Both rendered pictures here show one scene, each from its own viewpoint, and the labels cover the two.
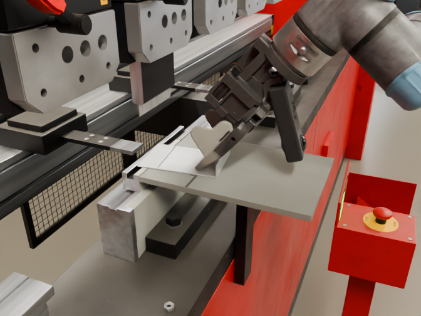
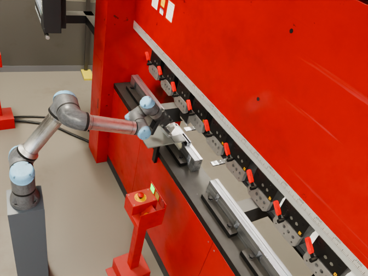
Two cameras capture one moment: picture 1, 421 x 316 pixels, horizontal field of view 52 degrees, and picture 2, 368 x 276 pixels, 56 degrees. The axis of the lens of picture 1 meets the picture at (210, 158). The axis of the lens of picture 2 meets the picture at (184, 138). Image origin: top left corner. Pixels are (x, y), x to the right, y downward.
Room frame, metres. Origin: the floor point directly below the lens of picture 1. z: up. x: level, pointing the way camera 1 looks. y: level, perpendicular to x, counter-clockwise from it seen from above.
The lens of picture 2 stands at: (1.59, -1.51, 2.36)
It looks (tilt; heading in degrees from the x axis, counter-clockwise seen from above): 37 degrees down; 119
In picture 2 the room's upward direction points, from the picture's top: 15 degrees clockwise
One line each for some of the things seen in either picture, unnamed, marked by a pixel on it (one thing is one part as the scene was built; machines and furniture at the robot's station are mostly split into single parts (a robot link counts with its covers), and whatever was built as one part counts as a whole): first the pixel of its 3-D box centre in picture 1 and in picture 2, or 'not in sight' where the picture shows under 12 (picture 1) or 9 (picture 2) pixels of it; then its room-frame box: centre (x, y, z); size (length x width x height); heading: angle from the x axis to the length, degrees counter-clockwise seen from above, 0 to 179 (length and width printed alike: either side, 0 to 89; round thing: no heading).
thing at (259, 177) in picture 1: (240, 169); (160, 135); (0.61, -0.05, 1.00); 0.26 x 0.18 x 0.01; 67
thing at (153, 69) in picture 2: not in sight; (159, 65); (0.27, 0.25, 1.26); 0.15 x 0.09 x 0.17; 157
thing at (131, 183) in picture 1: (161, 155); (181, 134); (0.68, 0.08, 0.98); 0.20 x 0.03 x 0.03; 157
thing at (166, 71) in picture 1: (153, 77); (185, 115); (0.66, 0.09, 1.13); 0.10 x 0.02 x 0.10; 157
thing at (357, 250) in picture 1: (374, 220); (144, 206); (0.81, -0.37, 0.75); 0.20 x 0.16 x 0.18; 159
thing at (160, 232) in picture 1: (199, 200); (173, 149); (0.68, 0.02, 0.89); 0.30 x 0.05 x 0.03; 157
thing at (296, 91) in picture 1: (280, 103); (218, 213); (1.20, -0.20, 0.89); 0.30 x 0.05 x 0.03; 157
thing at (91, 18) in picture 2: not in sight; (84, 24); (-0.64, 0.35, 1.17); 0.40 x 0.24 x 0.07; 157
